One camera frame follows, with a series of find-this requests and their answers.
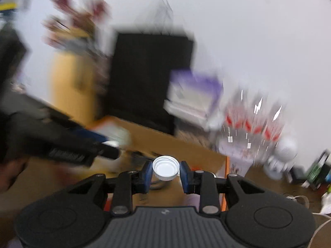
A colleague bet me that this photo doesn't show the white bottle cap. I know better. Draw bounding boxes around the white bottle cap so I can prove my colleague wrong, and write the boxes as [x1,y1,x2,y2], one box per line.
[152,156,180,181]

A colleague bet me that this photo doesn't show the person right hand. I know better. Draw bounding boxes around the person right hand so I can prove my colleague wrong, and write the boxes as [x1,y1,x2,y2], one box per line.
[0,158,29,193]

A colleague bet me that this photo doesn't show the yellow thermos jug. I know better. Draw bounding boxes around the yellow thermos jug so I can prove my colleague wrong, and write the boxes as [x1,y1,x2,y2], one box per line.
[49,28,109,127]

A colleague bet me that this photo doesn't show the white astronaut figure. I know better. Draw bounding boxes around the white astronaut figure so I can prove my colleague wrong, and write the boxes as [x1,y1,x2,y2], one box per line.
[263,136,299,180]

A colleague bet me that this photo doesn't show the water bottle pack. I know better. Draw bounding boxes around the water bottle pack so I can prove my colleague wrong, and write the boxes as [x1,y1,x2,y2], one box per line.
[216,87,286,176]

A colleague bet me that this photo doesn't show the dried pink rose bouquet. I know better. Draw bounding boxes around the dried pink rose bouquet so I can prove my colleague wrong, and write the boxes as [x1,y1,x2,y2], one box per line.
[43,0,111,54]

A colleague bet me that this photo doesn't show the black paper bag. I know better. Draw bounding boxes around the black paper bag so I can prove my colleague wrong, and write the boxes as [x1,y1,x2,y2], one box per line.
[103,0,194,136]

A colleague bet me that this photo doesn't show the purple white tissue pack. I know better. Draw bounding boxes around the purple white tissue pack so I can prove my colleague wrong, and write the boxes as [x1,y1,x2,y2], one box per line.
[163,69,223,129]

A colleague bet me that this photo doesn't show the white cables pile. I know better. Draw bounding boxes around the white cables pile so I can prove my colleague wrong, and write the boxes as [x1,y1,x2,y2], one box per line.
[284,193,331,248]

